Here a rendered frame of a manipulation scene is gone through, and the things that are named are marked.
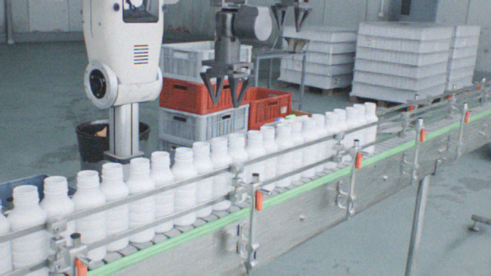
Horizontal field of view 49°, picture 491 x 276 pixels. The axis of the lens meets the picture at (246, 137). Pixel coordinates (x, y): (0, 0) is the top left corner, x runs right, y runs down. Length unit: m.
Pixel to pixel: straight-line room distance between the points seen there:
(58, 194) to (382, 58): 7.16
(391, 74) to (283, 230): 6.53
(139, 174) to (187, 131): 2.74
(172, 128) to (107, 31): 2.23
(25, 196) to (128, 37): 0.89
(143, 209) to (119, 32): 0.77
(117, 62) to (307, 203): 0.73
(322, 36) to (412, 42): 1.48
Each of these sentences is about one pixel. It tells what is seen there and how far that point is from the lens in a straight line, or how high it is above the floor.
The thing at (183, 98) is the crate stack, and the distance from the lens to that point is 3.78.
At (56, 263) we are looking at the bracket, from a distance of 0.96.
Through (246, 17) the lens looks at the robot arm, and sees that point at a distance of 1.13.
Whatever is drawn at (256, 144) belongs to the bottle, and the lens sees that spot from 1.31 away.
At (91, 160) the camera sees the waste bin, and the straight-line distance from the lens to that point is 3.33.
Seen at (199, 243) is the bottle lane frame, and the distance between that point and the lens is 1.19.
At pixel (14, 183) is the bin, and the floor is 0.94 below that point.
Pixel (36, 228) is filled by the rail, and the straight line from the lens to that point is 0.94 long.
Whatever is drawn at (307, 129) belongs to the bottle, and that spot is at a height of 1.14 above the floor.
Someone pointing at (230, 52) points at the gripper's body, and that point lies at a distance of 1.17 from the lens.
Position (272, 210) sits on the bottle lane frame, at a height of 0.97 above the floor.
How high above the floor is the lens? 1.49
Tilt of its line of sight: 15 degrees down
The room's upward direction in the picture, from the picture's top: 3 degrees clockwise
